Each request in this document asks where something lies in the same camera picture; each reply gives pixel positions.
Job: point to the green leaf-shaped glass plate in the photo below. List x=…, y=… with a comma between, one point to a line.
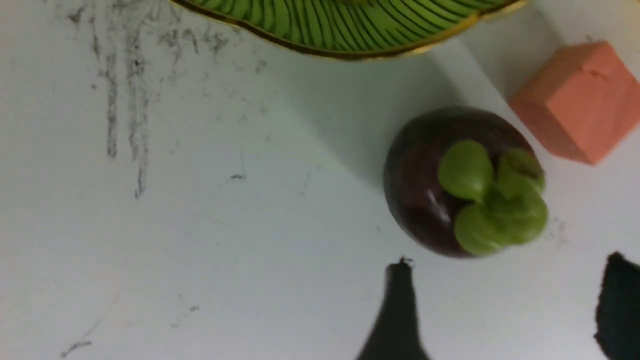
x=353, y=30

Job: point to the orange foam cube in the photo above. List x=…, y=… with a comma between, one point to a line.
x=581, y=104

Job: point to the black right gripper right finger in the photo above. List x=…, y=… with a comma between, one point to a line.
x=617, y=314

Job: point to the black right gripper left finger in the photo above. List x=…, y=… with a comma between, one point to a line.
x=395, y=333

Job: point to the purple toy mangosteen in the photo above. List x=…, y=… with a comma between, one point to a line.
x=465, y=183

